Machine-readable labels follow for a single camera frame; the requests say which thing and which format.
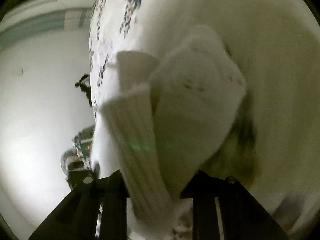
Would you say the white knitted small garment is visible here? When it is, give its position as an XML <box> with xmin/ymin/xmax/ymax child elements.
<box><xmin>99</xmin><ymin>25</ymin><xmax>246</xmax><ymax>224</ymax></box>

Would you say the green shelf rack with items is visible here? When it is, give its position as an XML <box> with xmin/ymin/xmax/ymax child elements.
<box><xmin>72</xmin><ymin>125</ymin><xmax>95</xmax><ymax>165</ymax></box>

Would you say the left teal striped curtain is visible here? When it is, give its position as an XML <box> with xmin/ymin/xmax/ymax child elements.
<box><xmin>1</xmin><ymin>8</ymin><xmax>91</xmax><ymax>49</ymax></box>

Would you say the black clothes pile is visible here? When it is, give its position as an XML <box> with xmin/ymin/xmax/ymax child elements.
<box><xmin>74</xmin><ymin>74</ymin><xmax>92</xmax><ymax>107</ymax></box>

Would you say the floral bed sheet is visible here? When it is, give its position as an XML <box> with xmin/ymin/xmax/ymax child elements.
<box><xmin>88</xmin><ymin>0</ymin><xmax>319</xmax><ymax>239</ymax></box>

